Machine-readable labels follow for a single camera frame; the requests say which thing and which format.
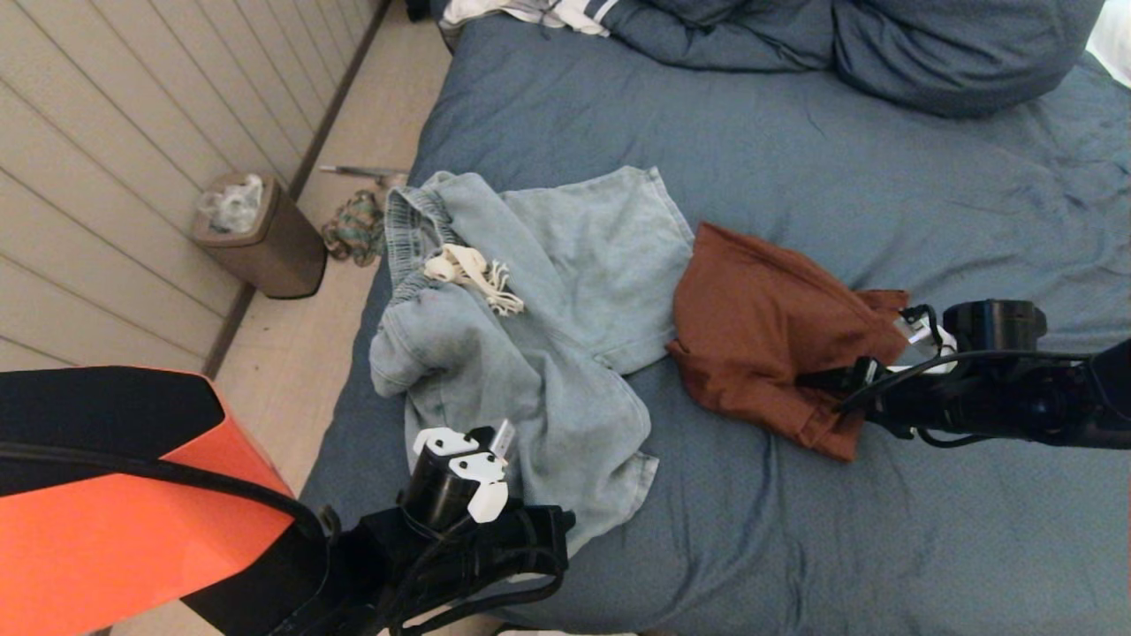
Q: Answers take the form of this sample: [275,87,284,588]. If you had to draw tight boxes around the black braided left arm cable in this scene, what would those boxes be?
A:
[0,442,328,540]

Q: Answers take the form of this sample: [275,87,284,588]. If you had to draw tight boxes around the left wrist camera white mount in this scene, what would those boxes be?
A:
[413,420,518,524]

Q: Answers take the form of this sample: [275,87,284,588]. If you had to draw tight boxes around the white striped garment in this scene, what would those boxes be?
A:
[440,0,624,38]

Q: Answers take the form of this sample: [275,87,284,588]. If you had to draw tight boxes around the white pillow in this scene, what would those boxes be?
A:
[1089,0,1131,87]

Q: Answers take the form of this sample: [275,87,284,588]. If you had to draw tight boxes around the light blue denim shorts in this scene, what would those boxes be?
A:
[369,166,695,562]

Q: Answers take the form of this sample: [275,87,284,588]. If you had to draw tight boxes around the rust brown shorts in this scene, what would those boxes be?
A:
[667,221,911,462]

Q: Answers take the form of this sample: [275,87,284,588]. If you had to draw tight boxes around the blue bed cover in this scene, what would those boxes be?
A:
[292,0,1131,636]

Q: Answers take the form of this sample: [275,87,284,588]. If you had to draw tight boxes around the clear plastic bin bag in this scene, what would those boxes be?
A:
[198,174,266,233]

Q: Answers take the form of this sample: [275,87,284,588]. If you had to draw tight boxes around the crumpled blue duvet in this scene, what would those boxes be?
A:
[605,0,1105,118]

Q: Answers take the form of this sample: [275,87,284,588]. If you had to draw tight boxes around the multicoloured rag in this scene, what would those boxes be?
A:
[321,189,388,268]

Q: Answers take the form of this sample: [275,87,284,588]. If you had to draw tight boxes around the thin silver metal rod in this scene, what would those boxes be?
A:
[318,164,409,185]

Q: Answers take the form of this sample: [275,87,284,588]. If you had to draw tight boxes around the thin black left gripper cable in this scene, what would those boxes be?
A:
[389,574,566,636]

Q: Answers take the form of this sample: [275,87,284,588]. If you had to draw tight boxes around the brown trash bin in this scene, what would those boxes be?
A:
[190,173,328,299]

